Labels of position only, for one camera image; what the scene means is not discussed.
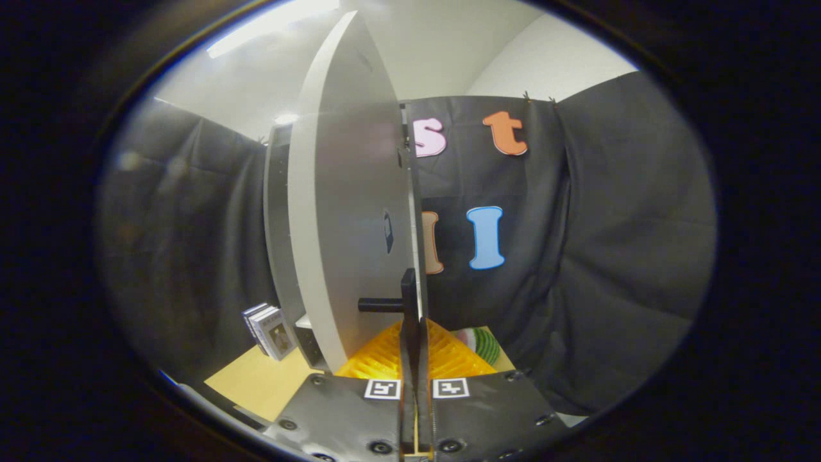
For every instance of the watermelon slice toy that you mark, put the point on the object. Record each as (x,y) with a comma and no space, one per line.
(484,346)

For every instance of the white shoe cabinet door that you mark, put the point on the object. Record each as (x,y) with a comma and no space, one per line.
(346,224)

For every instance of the white book with figure cover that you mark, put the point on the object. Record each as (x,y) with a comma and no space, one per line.
(277,335)

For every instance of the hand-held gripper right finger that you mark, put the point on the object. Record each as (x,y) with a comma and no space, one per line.
(424,410)

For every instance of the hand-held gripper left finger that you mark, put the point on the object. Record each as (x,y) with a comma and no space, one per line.
(406,410)

